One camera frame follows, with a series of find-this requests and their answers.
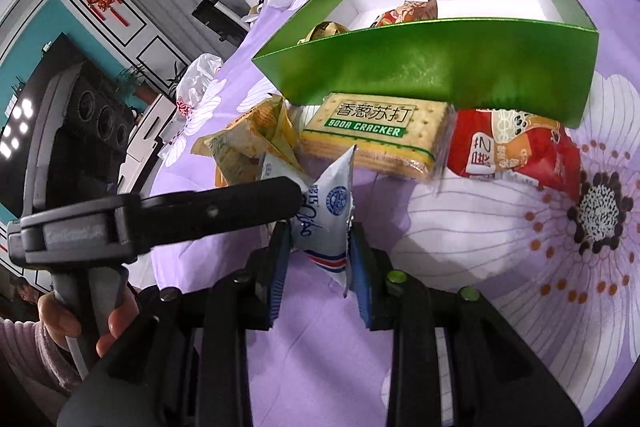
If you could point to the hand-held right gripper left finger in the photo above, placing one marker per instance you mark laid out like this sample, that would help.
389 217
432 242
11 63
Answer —
277 277

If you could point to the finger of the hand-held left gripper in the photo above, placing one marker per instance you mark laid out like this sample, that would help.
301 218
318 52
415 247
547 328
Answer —
225 209

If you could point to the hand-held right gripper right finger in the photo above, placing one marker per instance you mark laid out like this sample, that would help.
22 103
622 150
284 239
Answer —
362 282

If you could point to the white blue snack packet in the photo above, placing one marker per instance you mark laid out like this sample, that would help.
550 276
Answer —
327 207

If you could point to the soda cracker packet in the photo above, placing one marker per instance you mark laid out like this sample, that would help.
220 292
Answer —
370 132

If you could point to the red snack packet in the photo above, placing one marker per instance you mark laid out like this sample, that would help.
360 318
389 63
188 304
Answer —
510 152

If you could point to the gold candy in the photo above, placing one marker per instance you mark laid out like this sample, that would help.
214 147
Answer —
325 32

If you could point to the green cardboard box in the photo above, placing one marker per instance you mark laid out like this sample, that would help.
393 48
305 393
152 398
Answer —
425 67

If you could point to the orange cartoon snack packet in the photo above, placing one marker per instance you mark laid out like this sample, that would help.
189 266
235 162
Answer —
405 14

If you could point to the person's left forearm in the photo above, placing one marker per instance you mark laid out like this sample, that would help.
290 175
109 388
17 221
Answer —
30 357

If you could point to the person's left hand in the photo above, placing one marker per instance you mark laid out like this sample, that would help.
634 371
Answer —
57 314

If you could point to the white television cabinet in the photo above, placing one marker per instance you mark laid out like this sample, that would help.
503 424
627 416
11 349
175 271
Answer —
150 122

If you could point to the purple floral tablecloth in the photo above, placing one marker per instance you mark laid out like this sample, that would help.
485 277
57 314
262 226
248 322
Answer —
475 332

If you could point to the white red plastic bag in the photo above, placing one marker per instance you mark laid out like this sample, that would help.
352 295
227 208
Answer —
200 77

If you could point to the potted plant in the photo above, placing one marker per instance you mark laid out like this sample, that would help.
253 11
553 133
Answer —
176 79
142 89

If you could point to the black television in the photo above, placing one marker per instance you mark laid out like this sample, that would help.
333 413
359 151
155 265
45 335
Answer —
62 49

